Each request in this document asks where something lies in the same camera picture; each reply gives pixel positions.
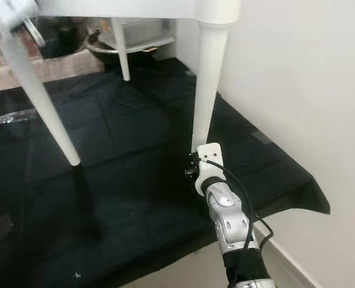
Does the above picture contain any grey tape patch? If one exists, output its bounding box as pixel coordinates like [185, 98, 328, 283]
[250, 130, 275, 145]

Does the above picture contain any white low storage box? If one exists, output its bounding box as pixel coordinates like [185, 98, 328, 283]
[0, 41, 101, 92]

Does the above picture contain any black table cloth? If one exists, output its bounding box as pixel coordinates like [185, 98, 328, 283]
[0, 56, 332, 288]

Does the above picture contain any black glossy bag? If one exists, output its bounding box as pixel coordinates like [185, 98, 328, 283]
[42, 17, 92, 59]

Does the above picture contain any clear plastic storage bin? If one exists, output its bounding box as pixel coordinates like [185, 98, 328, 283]
[99, 18, 176, 53]

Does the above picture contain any black round wok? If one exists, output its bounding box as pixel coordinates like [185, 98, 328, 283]
[84, 30, 158, 68]

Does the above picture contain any clear tape strip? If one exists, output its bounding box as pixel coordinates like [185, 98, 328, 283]
[0, 107, 38, 130]

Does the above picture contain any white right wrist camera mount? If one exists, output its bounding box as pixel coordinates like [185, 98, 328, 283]
[192, 142, 224, 196]

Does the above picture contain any white plastic children table top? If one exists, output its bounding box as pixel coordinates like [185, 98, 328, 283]
[36, 0, 242, 26]

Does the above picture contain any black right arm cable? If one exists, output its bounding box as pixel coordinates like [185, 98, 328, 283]
[212, 158, 275, 266]

